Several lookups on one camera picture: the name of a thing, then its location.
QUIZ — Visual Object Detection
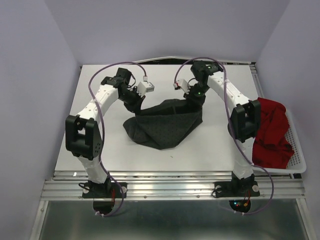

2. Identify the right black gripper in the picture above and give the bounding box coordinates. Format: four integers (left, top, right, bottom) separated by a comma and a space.
183, 81, 210, 110

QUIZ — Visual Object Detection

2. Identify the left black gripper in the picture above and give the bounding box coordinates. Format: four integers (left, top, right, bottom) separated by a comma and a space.
119, 87, 146, 115

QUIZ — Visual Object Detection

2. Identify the dark grey dotted skirt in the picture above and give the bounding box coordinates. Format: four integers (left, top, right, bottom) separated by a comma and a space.
123, 99, 203, 150

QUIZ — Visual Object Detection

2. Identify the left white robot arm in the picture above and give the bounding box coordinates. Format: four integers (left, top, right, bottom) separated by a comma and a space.
65, 67, 154, 199

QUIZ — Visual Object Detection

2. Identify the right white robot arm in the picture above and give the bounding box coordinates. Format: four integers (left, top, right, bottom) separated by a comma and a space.
175, 61, 261, 198

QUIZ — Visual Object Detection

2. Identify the red skirt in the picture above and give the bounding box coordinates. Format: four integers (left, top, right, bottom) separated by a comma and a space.
252, 97, 295, 169

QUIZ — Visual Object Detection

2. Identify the white plastic basket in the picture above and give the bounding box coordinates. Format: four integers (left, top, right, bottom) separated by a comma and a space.
254, 111, 306, 174

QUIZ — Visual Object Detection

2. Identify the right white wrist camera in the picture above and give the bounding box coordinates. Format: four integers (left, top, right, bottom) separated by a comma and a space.
173, 78, 190, 95

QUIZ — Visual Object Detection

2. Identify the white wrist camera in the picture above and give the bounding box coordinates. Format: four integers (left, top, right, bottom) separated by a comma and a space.
136, 81, 155, 98
173, 78, 190, 95

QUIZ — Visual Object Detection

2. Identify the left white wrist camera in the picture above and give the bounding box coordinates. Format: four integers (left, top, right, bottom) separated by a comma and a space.
136, 81, 155, 98

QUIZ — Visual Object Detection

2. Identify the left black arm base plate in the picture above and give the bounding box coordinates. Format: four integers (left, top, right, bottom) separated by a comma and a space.
78, 181, 122, 199

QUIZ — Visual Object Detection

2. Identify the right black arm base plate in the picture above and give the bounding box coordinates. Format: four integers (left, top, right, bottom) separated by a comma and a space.
211, 181, 261, 199

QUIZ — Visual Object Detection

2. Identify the aluminium rail frame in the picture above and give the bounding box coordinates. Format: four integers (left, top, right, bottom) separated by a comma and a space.
29, 59, 316, 240

